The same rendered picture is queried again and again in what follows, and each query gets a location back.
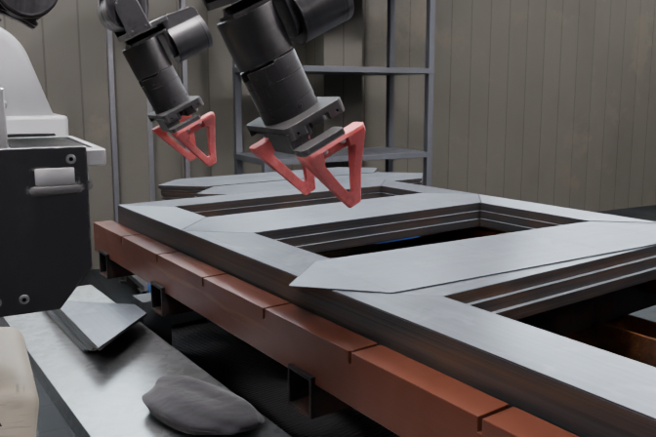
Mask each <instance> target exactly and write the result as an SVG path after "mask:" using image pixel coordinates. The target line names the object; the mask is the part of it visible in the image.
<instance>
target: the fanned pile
mask: <svg viewBox="0 0 656 437"><path fill-rule="evenodd" d="M46 312H47V313H48V314H49V315H50V316H51V317H52V319H53V320H54V321H55V322H56V323H57V324H58V325H59V326H60V327H61V329H62V330H63V331H64V332H65V333H66V334H67V335H68V336H69V337H70V338H71V340H72V341H73V342H74V343H75V344H76V345H77V346H78V347H79V348H80V350H81V351H82V352H83V351H84V352H86V351H87V352H88V351H94V350H96V351H97V350H98V351H100V350H102V349H103V348H104V347H106V346H107V345H108V344H110V343H111V342H112V341H114V340H115V339H116V338H118V337H119V336H121V335H122V334H123V333H125V332H126V331H127V330H129V329H130V328H131V327H133V326H134V325H135V324H137V323H138V322H139V321H141V320H142V319H143V318H144V317H145V316H146V312H145V311H143V310H142V309H141V308H139V307H138V306H136V305H135V304H124V303H107V302H89V301H73V300H67V301H66V302H65V304H64V305H63V306H62V308H61V309H56V310H49V311H46Z"/></svg>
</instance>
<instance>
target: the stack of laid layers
mask: <svg viewBox="0 0 656 437"><path fill-rule="evenodd" d="M415 193H421V192H415V191H409V190H403V189H397V188H391V187H385V186H373V187H363V188H361V200H363V199H372V198H381V197H390V196H397V195H406V194H415ZM338 202H342V201H341V200H340V199H339V198H337V197H336V196H335V195H334V194H333V193H332V192H331V191H324V192H314V193H309V194H308V195H304V194H295V195H286V196H276V197H267V198H257V199H247V200H237V201H227V202H218V203H208V204H198V205H188V206H179V207H178V208H181V209H184V210H187V211H190V212H193V213H196V214H199V215H201V216H204V217H206V218H207V217H216V216H225V215H234V214H243V213H252V212H259V211H268V210H277V209H286V208H295V207H302V206H311V205H320V204H329V203H338ZM578 222H608V223H631V224H654V225H656V223H652V222H619V221H587V220H581V219H575V218H565V217H560V216H554V215H548V214H542V213H536V212H530V211H524V210H519V209H513V208H507V207H501V206H496V205H490V204H484V203H476V204H468V205H462V206H454V207H447V208H440V209H432V210H425V211H418V212H411V213H403V214H396V215H388V216H381V217H373V218H360V219H353V220H346V221H338V222H331V223H323V224H317V225H309V226H302V227H294V228H287V229H279V230H272V231H265V232H258V233H256V234H259V235H262V236H265V237H267V238H270V239H273V240H276V241H279V242H282V243H285V244H288V245H291V246H294V247H297V248H300V249H303V250H306V251H309V252H312V253H320V252H326V251H332V250H338V249H343V248H350V247H356V246H362V245H368V244H374V243H380V242H386V241H392V240H398V239H404V238H410V237H416V236H422V235H428V234H434V233H440V232H446V231H452V230H458V229H464V228H470V227H477V226H484V227H488V228H493V229H498V230H503V231H508V232H517V231H523V230H530V229H537V228H544V227H551V226H558V225H565V224H571V223H578ZM118 223H120V224H122V225H124V226H126V227H128V228H131V229H133V230H135V231H137V232H139V233H140V234H143V235H145V236H147V237H149V238H151V239H153V240H155V241H158V242H160V243H162V244H164V245H166V246H168V247H171V248H173V249H175V250H177V251H179V252H181V253H184V254H186V255H188V256H190V257H192V258H195V259H198V260H200V261H202V262H204V263H206V264H208V265H211V266H213V267H215V268H217V269H219V270H220V271H223V272H225V273H226V274H229V275H231V276H233V277H235V278H238V279H240V280H242V281H244V282H246V283H248V284H251V285H253V286H255V287H257V288H259V289H261V290H264V291H266V292H268V293H270V294H272V295H274V296H276V297H279V298H282V299H284V300H286V301H288V302H290V303H293V304H295V305H297V306H299V307H300V308H303V309H305V310H307V311H309V312H311V313H313V314H315V315H318V316H320V317H322V318H324V319H326V320H328V321H331V322H333V323H335V324H337V325H339V326H341V327H344V328H346V329H348V330H350V331H352V332H354V333H356V334H359V335H361V336H363V337H365V338H368V339H371V340H373V341H375V342H377V343H378V345H383V346H385V347H387V348H389V349H391V350H393V351H395V352H398V353H400V354H402V355H404V356H406V357H408V358H411V359H413V360H415V361H417V362H419V363H421V364H424V365H426V366H428V367H430V368H432V369H434V370H436V371H439V372H441V373H443V374H445V375H447V376H449V377H452V378H454V379H456V380H458V381H460V382H463V383H465V384H467V385H469V386H471V387H473V388H475V389H478V390H480V391H482V392H484V393H486V394H488V395H491V396H493V397H495V398H497V399H499V400H501V401H504V402H506V403H508V404H510V405H509V408H511V407H516V408H519V409H521V410H523V411H524V412H526V413H528V414H531V415H533V416H535V417H538V418H540V419H543V420H545V421H547V422H549V423H551V424H553V425H555V426H558V427H560V428H562V429H564V430H566V431H568V432H571V433H573V434H575V435H577V436H579V437H656V419H654V418H651V417H647V416H644V415H642V414H639V413H637V412H634V411H632V410H629V409H627V408H624V407H622V406H619V405H617V404H614V403H612V402H609V401H607V400H604V399H602V398H599V397H597V396H594V395H593V394H590V393H588V392H585V391H583V390H580V389H578V388H575V387H573V386H570V385H568V384H565V383H563V382H560V381H558V380H555V379H553V378H550V377H546V376H544V375H541V374H539V373H536V372H534V371H531V370H529V369H526V368H524V367H521V366H519V365H517V364H515V363H512V362H510V361H507V360H505V359H502V358H500V357H497V356H495V355H492V354H490V353H487V352H485V351H482V350H480V349H477V348H475V347H472V346H470V345H467V344H465V343H462V342H460V341H457V340H455V339H452V338H449V337H447V336H444V335H442V334H439V333H437V332H434V331H432V330H429V329H427V328H424V327H422V326H419V325H417V324H414V323H412V322H409V321H407V320H404V319H402V318H399V317H397V316H394V315H392V314H389V313H387V312H385V311H383V310H380V309H378V308H375V307H373V306H370V305H368V304H365V303H363V302H360V301H358V300H355V299H353V298H348V297H346V296H343V295H341V294H338V293H336V292H355V293H372V292H359V291H345V290H333V291H331V290H328V289H317V288H304V287H290V286H289V284H290V283H291V282H293V281H294V280H295V279H296V278H297V276H294V275H292V274H289V273H287V272H284V271H282V270H279V269H277V268H274V267H272V266H269V265H267V264H264V263H262V262H259V261H257V260H254V259H252V258H248V257H245V256H243V255H240V254H239V253H236V252H234V251H231V250H229V249H226V248H224V247H221V246H219V245H216V244H214V243H211V242H209V241H206V240H204V239H201V238H199V237H196V236H194V235H191V234H189V233H186V232H184V231H181V230H179V229H177V228H175V227H172V226H170V225H167V224H165V223H162V222H160V221H157V220H155V219H152V218H148V217H146V216H143V215H141V214H138V213H136V212H133V211H131V210H128V209H126V208H123V207H121V206H118ZM655 279H656V245H651V246H646V247H641V248H635V249H630V250H625V251H620V252H615V253H609V254H604V255H599V256H593V257H588V258H578V259H573V260H568V261H563V262H557V263H552V264H547V265H541V266H536V267H531V268H525V269H520V270H515V271H510V272H505V273H499V274H494V275H488V276H483V277H478V278H472V279H468V280H462V281H457V282H452V283H446V284H441V285H436V286H430V287H425V288H420V289H415V290H410V291H404V292H399V293H394V294H395V295H415V296H436V297H446V298H451V299H453V300H456V301H459V302H462V303H465V304H468V305H471V306H474V307H477V308H480V309H483V310H486V311H489V312H492V313H495V314H498V315H501V316H504V317H507V318H510V319H513V320H517V319H521V318H524V317H528V316H531V315H534V314H538V313H541V312H545V311H548V310H552V309H555V308H558V307H562V306H564V305H568V304H571V303H575V302H578V301H581V300H585V299H588V298H594V297H598V296H601V295H604V294H608V293H611V292H615V291H618V290H621V289H625V288H628V287H631V286H634V285H638V284H641V283H644V282H648V281H651V280H655Z"/></svg>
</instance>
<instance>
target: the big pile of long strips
mask: <svg viewBox="0 0 656 437"><path fill-rule="evenodd" d="M327 169H328V170H329V171H330V172H331V174H332V175H333V176H334V177H335V178H336V180H337V181H338V182H339V183H349V167H335V168H327ZM292 172H293V173H294V174H295V175H296V176H297V177H299V178H300V179H301V180H304V178H305V177H304V171H303V170H296V171H292ZM314 179H315V186H319V185H324V184H323V183H322V182H321V181H320V180H319V179H318V178H317V177H314ZM381 179H387V180H393V181H400V182H406V183H413V184H419V185H421V184H422V181H423V173H382V172H378V168H361V181H371V180H381ZM158 188H160V189H162V190H161V191H160V192H161V196H163V197H162V199H165V200H174V199H184V198H194V197H205V196H215V195H226V194H236V193H246V192H257V191H267V190H277V189H288V188H296V187H295V186H294V185H292V184H291V183H290V182H289V181H288V180H286V179H285V178H284V177H283V176H281V175H280V174H279V173H278V172H270V173H257V174H244V175H231V176H218V177H206V178H193V179H175V180H172V181H169V182H165V183H162V184H159V185H158Z"/></svg>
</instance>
